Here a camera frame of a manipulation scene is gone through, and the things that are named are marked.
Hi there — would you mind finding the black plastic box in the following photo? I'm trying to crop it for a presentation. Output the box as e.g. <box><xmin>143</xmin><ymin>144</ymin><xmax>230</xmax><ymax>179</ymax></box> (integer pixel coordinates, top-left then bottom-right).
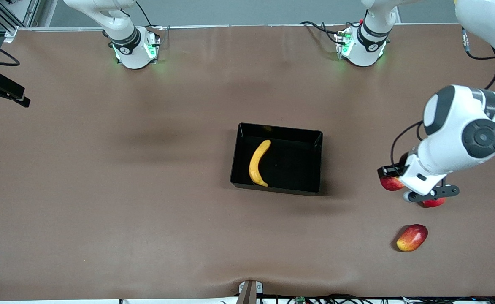
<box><xmin>230</xmin><ymin>123</ymin><xmax>323</xmax><ymax>196</ymax></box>

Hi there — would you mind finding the black arm base cable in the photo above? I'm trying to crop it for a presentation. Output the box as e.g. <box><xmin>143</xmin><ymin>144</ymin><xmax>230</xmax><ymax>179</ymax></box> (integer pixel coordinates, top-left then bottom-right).
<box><xmin>135</xmin><ymin>0</ymin><xmax>165</xmax><ymax>31</ymax></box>
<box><xmin>301</xmin><ymin>20</ymin><xmax>360</xmax><ymax>43</ymax></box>

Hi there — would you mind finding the brown table cover mat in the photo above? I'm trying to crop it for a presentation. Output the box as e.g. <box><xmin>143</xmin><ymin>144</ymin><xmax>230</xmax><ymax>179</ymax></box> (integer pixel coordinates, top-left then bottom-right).
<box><xmin>0</xmin><ymin>23</ymin><xmax>495</xmax><ymax>301</ymax></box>

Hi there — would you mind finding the red yellow mango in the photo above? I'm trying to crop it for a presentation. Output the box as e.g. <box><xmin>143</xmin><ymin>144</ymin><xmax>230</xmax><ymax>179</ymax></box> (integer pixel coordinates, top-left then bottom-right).
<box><xmin>396</xmin><ymin>224</ymin><xmax>428</xmax><ymax>252</ymax></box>

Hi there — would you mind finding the red yellow striped apple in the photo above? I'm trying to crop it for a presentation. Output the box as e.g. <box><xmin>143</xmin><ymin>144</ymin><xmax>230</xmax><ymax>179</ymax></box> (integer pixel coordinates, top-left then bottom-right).
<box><xmin>380</xmin><ymin>176</ymin><xmax>404</xmax><ymax>191</ymax></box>

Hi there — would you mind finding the aluminium frame profile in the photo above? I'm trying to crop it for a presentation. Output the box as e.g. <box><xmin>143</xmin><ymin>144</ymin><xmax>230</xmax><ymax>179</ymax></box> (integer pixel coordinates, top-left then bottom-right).
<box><xmin>0</xmin><ymin>0</ymin><xmax>41</xmax><ymax>43</ymax></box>

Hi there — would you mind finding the metal table clamp bracket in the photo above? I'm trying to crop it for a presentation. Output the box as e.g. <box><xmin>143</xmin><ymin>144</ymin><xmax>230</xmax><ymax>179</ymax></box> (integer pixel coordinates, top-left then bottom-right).
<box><xmin>238</xmin><ymin>280</ymin><xmax>264</xmax><ymax>304</ymax></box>

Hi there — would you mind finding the yellow banana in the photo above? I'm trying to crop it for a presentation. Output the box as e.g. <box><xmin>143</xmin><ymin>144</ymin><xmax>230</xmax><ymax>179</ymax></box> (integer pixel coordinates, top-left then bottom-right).
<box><xmin>249</xmin><ymin>140</ymin><xmax>271</xmax><ymax>187</ymax></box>

